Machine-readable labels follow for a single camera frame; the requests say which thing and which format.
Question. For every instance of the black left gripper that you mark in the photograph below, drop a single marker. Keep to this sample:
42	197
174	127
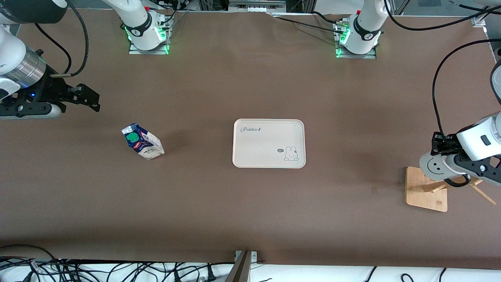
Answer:
444	144

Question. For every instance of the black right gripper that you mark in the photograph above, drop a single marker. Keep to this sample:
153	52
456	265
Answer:
50	88

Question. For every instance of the blue white milk carton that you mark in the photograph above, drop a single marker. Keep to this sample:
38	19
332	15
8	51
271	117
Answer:
150	147

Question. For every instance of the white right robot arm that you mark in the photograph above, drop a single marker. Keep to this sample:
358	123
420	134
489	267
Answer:
137	23

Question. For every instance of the wooden cup rack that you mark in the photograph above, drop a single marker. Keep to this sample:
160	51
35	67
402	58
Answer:
424	196

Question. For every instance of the aluminium corner profile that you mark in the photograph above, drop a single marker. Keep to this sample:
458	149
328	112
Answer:
479	21

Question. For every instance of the cream rabbit print tray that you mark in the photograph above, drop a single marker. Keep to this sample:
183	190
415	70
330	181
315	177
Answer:
266	145

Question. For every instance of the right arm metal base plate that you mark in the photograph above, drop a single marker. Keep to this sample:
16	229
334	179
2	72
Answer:
135	51

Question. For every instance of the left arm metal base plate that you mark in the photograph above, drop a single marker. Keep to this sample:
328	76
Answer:
370	56

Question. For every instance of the aluminium profile bracket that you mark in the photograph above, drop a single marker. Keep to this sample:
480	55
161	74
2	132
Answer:
242	270

